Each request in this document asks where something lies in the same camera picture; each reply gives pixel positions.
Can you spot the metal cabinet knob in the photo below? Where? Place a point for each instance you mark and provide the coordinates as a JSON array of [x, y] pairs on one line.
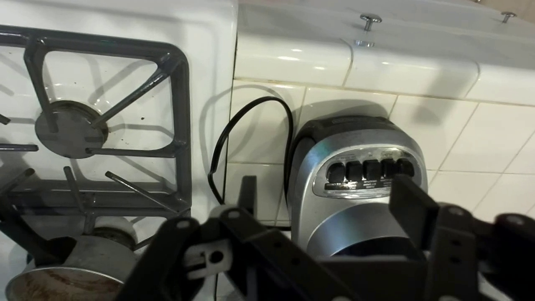
[[507, 18], [370, 21]]

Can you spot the dark round burner cap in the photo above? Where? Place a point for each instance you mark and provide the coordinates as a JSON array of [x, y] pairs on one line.
[[70, 130]]

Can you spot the black cast iron stove grate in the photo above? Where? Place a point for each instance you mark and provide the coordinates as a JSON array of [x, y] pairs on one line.
[[181, 111]]

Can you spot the black blender button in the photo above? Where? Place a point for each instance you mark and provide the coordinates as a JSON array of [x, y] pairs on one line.
[[371, 170], [388, 167], [334, 175], [353, 172], [405, 167]]

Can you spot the silver blender base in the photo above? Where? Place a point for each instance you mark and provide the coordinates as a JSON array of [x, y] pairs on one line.
[[344, 219]]

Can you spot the white gas stove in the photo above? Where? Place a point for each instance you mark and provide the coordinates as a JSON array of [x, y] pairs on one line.
[[211, 56]]

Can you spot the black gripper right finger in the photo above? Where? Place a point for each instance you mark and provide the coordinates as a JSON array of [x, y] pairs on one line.
[[462, 257]]

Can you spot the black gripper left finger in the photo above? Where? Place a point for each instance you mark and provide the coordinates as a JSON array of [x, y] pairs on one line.
[[261, 262]]

